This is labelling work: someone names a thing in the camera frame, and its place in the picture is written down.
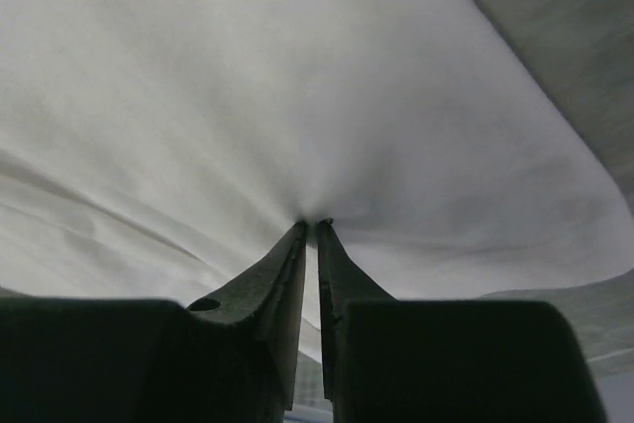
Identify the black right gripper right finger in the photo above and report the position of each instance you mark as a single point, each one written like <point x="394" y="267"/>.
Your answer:
<point x="474" y="360"/>

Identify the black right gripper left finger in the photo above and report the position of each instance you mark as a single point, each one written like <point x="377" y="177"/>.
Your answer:
<point x="230" y="356"/>

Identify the white t-shirt with red print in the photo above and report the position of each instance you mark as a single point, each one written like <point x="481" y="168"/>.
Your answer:
<point x="462" y="148"/>

